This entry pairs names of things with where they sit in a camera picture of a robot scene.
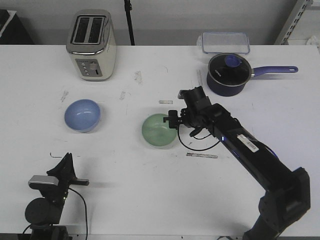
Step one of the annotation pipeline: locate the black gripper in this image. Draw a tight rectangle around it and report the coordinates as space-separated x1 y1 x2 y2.
39 152 90 208
163 108 200 130

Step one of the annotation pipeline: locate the green bowl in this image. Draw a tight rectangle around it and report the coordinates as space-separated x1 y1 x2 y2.
141 113 177 148

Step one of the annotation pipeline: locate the blue bowl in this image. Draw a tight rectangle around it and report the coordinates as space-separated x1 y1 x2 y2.
64 99 101 133

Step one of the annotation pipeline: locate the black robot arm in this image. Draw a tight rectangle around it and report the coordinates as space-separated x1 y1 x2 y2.
68 87 310 240
24 152 90 240

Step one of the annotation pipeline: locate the blue saucepan with glass lid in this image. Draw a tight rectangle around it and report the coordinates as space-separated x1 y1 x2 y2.
206 53 299 97

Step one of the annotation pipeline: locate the clear plastic food container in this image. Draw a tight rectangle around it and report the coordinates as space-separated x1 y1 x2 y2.
196 31 250 55

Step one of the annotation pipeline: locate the cream two-slot toaster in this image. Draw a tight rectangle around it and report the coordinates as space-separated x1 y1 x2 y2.
66 9 117 82

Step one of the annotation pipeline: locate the black tripod pole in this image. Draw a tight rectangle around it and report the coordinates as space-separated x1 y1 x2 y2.
124 0 136 46

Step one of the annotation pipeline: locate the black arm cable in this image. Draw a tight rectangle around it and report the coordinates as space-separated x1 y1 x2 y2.
177 126 224 152
67 187 89 240

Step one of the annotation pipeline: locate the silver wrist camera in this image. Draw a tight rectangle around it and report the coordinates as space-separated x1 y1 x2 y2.
28 175 59 190

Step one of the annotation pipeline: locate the grey metal shelf rail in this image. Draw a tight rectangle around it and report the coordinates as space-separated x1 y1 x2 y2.
274 0 313 45

